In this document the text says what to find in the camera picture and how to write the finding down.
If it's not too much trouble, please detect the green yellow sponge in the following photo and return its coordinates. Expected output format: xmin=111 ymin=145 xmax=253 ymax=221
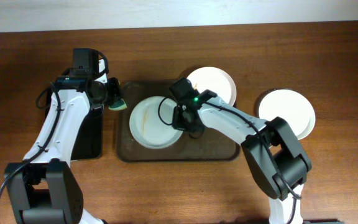
xmin=109 ymin=98 xmax=127 ymax=111

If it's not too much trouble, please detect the light blue plate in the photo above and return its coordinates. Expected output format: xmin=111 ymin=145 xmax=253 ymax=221
xmin=129 ymin=96 xmax=183 ymax=149

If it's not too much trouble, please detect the pink white plate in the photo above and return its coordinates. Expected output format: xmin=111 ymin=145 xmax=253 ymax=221
xmin=187 ymin=67 xmax=237 ymax=106

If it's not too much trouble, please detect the white plate with stain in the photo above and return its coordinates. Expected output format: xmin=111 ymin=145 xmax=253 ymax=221
xmin=255 ymin=89 xmax=316 ymax=140

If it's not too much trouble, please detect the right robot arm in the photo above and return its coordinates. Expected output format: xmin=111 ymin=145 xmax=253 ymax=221
xmin=170 ymin=88 xmax=312 ymax=223

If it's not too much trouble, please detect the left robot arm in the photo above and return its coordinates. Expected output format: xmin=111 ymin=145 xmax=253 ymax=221
xmin=0 ymin=77 xmax=125 ymax=223

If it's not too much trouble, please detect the brown serving tray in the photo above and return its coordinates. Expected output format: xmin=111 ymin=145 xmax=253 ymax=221
xmin=116 ymin=80 xmax=241 ymax=162

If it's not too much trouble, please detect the black tray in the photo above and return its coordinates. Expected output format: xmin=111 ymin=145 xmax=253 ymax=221
xmin=37 ymin=90 xmax=103 ymax=162

